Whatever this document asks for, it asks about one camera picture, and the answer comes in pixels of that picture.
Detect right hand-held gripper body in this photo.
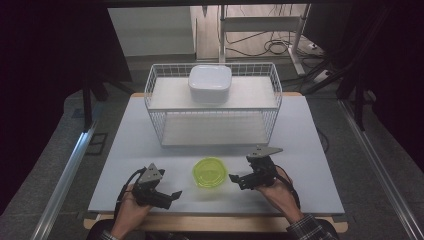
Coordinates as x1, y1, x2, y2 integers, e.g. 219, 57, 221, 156
239, 144, 284, 191

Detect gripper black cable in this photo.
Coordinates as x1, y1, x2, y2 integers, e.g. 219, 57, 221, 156
275, 165, 302, 210
114, 167, 148, 218

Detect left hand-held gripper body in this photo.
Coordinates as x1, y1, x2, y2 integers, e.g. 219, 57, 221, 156
131, 162, 173, 210

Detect yellow-green translucent bowl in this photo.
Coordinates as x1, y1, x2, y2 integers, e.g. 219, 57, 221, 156
192, 157, 229, 189

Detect black metal stand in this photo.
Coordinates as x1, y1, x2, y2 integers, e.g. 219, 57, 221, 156
81, 75, 110, 132
335, 75, 368, 132

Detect aluminium rail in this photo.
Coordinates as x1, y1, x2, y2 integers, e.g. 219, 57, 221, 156
31, 122, 98, 240
337, 99, 424, 240

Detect person's right plaid sleeve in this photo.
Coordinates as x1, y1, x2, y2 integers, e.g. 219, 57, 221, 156
286, 213, 338, 240

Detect black cables on floor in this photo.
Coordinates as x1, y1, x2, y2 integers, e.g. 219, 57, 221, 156
225, 29, 323, 58

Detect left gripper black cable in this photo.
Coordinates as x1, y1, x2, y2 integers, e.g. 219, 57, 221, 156
114, 167, 148, 218

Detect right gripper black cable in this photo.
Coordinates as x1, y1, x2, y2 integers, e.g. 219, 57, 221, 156
275, 165, 302, 210

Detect person's left plaid sleeve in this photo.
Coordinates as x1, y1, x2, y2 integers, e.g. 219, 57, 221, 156
99, 229, 118, 240

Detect white square bowl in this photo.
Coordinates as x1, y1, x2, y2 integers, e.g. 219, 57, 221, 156
188, 64, 233, 104

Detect white power strip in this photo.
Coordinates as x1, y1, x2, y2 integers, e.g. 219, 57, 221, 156
312, 69, 332, 84

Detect white wire rack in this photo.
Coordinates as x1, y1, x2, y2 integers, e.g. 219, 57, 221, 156
143, 62, 284, 148

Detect person's plaid sleeve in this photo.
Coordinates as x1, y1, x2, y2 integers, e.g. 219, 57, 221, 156
99, 229, 118, 240
286, 213, 338, 240

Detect person's right hand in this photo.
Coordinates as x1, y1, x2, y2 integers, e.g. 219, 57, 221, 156
256, 168, 301, 224

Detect dark floor grate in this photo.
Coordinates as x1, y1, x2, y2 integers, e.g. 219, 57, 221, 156
85, 132, 109, 156

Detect person's left hand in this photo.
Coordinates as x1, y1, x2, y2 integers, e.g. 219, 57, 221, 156
111, 191, 153, 238

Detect white metal desk frame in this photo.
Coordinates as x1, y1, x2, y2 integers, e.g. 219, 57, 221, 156
218, 3, 312, 76

